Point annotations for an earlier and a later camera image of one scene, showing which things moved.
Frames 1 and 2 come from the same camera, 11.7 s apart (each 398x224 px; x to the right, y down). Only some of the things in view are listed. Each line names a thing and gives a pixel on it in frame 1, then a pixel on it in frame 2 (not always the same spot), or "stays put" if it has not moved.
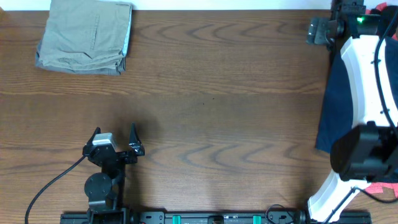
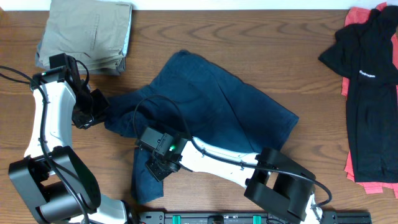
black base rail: [209, 217] stays put
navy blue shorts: [337, 114] → [196, 98]
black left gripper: [135, 144] → [86, 118]
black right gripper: [318, 32] → [158, 172]
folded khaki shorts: [87, 32] stays put
